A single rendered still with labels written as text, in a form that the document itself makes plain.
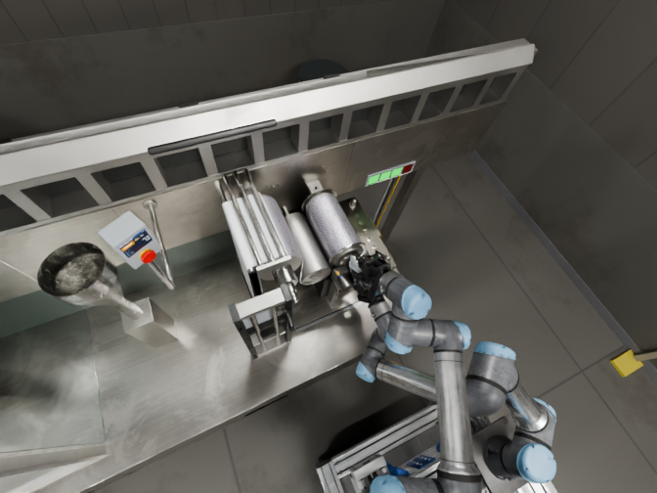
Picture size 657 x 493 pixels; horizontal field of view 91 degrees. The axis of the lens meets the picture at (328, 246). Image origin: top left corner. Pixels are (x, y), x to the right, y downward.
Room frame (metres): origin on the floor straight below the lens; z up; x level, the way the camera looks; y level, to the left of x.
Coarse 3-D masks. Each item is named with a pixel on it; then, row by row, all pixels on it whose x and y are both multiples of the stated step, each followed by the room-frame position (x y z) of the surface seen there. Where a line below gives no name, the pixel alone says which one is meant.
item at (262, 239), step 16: (224, 176) 0.62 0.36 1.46; (256, 192) 0.58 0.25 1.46; (240, 208) 0.51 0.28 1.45; (256, 208) 0.54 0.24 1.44; (240, 224) 0.47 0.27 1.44; (256, 224) 0.47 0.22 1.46; (272, 224) 0.49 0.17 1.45; (256, 240) 0.43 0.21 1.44; (272, 240) 0.44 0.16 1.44; (256, 256) 0.37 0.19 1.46; (272, 256) 0.38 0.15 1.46; (288, 256) 0.39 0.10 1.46
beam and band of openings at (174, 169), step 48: (480, 48) 1.26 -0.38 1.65; (432, 96) 1.19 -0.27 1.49; (480, 96) 1.24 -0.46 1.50; (240, 144) 0.74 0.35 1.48; (288, 144) 0.81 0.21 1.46; (336, 144) 0.86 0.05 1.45; (0, 192) 0.33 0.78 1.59; (48, 192) 0.42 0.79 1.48; (96, 192) 0.43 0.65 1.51; (144, 192) 0.50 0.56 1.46
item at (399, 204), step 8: (424, 168) 1.43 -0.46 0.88; (408, 176) 1.43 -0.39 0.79; (416, 176) 1.41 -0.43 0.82; (408, 184) 1.41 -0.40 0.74; (400, 192) 1.43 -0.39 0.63; (408, 192) 1.40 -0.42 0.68; (400, 200) 1.41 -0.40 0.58; (408, 200) 1.43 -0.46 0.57; (392, 208) 1.43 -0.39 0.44; (400, 208) 1.41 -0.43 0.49; (392, 216) 1.40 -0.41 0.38; (384, 224) 1.43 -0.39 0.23; (392, 224) 1.41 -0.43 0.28; (384, 232) 1.40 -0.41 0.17; (384, 240) 1.41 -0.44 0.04
